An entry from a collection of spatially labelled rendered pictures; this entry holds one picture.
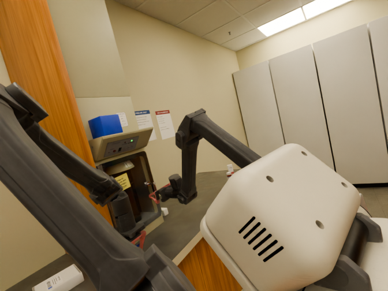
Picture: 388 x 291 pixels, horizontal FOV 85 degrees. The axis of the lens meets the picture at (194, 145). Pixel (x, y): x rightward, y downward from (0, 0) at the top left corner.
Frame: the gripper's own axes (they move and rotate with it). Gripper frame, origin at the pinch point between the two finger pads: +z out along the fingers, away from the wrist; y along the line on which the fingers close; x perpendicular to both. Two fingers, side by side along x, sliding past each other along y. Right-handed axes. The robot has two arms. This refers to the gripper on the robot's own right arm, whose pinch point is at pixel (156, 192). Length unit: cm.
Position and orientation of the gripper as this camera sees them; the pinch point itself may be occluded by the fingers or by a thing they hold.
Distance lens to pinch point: 123.3
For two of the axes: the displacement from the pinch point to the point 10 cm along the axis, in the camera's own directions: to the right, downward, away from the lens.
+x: 2.2, 9.7, 1.1
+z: -8.2, 1.2, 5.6
